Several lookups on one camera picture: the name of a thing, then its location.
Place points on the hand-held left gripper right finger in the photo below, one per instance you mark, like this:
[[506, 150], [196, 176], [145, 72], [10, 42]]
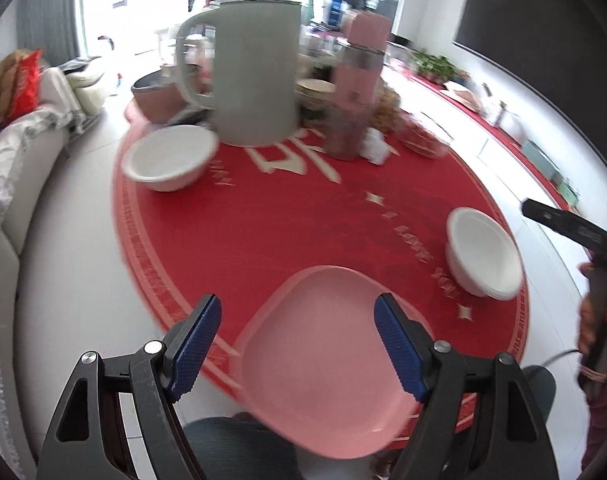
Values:
[[398, 345]]

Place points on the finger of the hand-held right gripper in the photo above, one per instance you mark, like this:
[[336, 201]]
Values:
[[568, 224]]

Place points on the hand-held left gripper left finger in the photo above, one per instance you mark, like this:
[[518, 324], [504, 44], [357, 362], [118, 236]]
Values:
[[193, 350]]

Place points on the pink square plate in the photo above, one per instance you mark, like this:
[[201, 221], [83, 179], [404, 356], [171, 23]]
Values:
[[328, 360]]

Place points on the person's right forearm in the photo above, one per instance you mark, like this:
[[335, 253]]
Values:
[[606, 425]]

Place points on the stack of beige plates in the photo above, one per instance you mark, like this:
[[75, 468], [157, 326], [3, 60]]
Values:
[[314, 92]]

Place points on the person's right hand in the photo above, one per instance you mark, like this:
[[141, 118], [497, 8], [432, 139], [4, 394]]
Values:
[[587, 320]]

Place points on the white sideboard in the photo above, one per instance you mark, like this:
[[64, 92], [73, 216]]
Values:
[[528, 180]]

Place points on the red runner cloth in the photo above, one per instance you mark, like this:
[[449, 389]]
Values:
[[483, 115]]

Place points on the red round printed tablecloth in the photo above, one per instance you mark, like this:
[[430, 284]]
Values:
[[283, 220]]

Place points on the clear glass dish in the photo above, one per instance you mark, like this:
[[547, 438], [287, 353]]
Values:
[[423, 135]]

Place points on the white crumpled tissue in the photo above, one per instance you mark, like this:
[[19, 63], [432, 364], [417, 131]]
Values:
[[381, 147]]

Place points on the green potted plants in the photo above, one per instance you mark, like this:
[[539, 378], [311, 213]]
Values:
[[433, 67]]

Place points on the glass jar of peanuts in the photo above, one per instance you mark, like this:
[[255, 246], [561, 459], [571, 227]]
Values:
[[386, 110]]

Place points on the beige sofa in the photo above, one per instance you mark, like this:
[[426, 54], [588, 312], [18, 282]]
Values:
[[28, 170]]

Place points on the pink water bottle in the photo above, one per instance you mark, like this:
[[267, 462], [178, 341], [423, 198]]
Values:
[[356, 90]]

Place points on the pale green pitcher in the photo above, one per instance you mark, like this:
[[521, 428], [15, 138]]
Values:
[[253, 70]]

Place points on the red cushion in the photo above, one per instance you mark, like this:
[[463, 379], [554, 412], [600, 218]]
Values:
[[20, 90]]

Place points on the black wall television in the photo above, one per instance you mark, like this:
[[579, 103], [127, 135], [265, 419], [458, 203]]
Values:
[[548, 50]]

